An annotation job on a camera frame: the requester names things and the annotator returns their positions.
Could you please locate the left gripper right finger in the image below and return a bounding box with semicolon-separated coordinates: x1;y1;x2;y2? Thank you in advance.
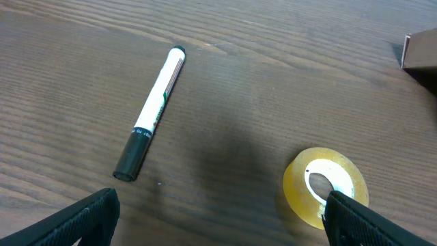
322;191;433;246

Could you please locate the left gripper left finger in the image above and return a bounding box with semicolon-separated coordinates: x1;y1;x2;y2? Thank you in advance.
1;188;120;246

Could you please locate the black whiteboard marker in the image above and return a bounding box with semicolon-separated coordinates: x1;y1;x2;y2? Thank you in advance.
113;46;186;182

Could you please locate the open cardboard box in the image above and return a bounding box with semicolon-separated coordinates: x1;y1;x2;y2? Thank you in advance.
401;29;437;96

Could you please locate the yellow clear tape roll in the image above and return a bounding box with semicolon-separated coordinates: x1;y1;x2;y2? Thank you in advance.
283;147;369;230

